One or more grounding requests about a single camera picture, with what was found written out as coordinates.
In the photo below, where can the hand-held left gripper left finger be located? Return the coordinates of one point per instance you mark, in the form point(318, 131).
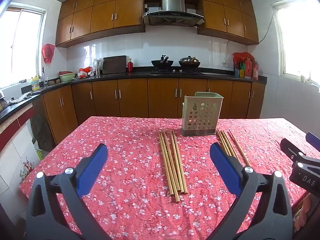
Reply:
point(92, 167)

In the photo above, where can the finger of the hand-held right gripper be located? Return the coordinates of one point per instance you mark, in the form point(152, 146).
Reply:
point(290, 148)
point(313, 141)

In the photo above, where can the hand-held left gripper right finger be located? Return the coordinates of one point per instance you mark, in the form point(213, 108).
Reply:
point(225, 167)

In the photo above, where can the bamboo chopstick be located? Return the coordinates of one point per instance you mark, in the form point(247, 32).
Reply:
point(173, 155)
point(180, 160)
point(221, 141)
point(170, 155)
point(177, 160)
point(172, 177)
point(229, 143)
point(240, 148)
point(224, 142)
point(166, 163)

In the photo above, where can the perforated plastic chopstick holder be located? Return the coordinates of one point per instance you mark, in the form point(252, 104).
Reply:
point(200, 115)

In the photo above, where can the red floral tablecloth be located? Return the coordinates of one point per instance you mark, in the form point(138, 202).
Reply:
point(130, 160)

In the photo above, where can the yellow green box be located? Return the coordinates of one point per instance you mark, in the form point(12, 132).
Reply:
point(40, 155)

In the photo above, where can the dark round board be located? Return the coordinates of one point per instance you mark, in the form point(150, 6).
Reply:
point(42, 132)

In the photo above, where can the red sauce bottles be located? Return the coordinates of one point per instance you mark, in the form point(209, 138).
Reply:
point(251, 70)

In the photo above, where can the colourful seasoning box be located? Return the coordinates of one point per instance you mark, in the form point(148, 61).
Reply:
point(239, 71)

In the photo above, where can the wooden base cabinets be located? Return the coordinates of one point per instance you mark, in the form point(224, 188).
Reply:
point(162, 97)

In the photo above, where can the green basin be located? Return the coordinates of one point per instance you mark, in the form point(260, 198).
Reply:
point(67, 77)

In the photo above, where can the red and white plastic bag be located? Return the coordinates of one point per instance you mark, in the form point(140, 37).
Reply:
point(85, 72)

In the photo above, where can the black kitchen countertop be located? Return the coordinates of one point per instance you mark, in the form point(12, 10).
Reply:
point(125, 75)

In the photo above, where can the white cloth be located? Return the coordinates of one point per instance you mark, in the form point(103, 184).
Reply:
point(20, 98)

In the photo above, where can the steel cup with white bag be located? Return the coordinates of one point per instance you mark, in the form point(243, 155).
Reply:
point(98, 66)

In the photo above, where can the yellow detergent bottle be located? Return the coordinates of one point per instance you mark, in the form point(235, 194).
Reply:
point(35, 83)

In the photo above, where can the steel faucet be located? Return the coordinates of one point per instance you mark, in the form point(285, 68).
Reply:
point(44, 77)

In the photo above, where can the red plastic bag over bottles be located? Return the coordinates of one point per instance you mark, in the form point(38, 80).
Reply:
point(242, 56)

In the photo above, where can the dark cutting board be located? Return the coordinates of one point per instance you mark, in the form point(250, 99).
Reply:
point(114, 65)

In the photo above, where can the gas stove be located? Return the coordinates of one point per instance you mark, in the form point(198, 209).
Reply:
point(175, 72)

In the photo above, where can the small red bottle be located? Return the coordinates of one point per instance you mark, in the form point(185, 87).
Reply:
point(130, 66)

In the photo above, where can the black wok with lid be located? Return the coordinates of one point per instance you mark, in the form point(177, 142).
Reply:
point(189, 62)

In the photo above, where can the hanging red plastic bag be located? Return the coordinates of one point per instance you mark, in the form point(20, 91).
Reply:
point(48, 53)

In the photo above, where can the chopsticks in holder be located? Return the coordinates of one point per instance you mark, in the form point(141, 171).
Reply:
point(105, 12)

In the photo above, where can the steel range hood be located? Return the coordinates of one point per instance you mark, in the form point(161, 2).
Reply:
point(172, 10)

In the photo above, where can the narrow window with frame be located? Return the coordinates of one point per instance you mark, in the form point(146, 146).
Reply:
point(297, 40)

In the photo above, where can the white wall socket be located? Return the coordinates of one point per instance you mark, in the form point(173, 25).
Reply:
point(225, 64)

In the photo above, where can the large window with frame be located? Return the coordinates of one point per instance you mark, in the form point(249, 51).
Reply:
point(22, 45)

